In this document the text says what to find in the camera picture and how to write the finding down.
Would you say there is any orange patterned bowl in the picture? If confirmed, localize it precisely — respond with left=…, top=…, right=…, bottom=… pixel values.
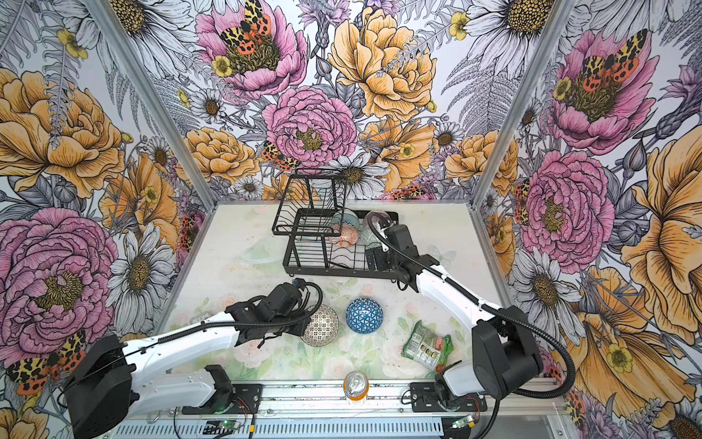
left=328, top=224, right=359, bottom=248

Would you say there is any pink striped bowl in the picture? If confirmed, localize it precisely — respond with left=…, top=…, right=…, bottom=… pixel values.
left=363, top=210, right=393, bottom=229

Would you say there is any brown dotted bowl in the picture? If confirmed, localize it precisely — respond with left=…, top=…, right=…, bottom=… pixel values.
left=302, top=305, right=340, bottom=348

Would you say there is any mint green bowl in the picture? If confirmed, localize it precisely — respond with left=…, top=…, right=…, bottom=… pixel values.
left=331, top=210, right=361, bottom=230

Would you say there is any grey green patterned bowl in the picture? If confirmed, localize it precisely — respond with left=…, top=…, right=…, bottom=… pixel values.
left=358, top=227, right=383, bottom=249

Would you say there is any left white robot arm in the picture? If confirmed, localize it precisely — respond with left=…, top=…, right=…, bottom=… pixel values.
left=61, top=278, right=324, bottom=438

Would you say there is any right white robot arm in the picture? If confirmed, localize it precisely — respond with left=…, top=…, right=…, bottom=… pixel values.
left=370, top=221, right=543, bottom=401

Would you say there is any green snack packet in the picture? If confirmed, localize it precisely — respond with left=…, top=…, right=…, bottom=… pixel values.
left=401, top=321, right=453, bottom=373

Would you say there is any orange lidded jar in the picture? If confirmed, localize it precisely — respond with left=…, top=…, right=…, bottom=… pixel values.
left=343, top=371, right=369, bottom=404

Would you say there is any green circuit board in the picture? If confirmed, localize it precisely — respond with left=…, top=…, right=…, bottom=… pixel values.
left=202, top=420, right=243, bottom=438

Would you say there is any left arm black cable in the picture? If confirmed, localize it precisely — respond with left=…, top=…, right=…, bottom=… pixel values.
left=155, top=281, right=325, bottom=344

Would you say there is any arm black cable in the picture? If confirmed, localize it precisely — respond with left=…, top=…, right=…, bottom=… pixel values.
left=155, top=281, right=325, bottom=344
left=366, top=210, right=577, bottom=400

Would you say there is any black wire dish rack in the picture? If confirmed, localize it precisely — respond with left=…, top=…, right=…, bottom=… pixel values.
left=272, top=170, right=397, bottom=281

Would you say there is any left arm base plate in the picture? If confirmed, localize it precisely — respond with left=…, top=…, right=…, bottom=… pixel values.
left=181, top=382, right=263, bottom=415

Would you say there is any aluminium front rail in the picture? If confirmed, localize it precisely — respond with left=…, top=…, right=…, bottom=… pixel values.
left=105, top=380, right=577, bottom=438

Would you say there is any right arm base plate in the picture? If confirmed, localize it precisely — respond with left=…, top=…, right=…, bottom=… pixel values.
left=409, top=382, right=487, bottom=413

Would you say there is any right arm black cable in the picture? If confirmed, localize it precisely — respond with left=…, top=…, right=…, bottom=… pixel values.
left=366, top=210, right=577, bottom=400

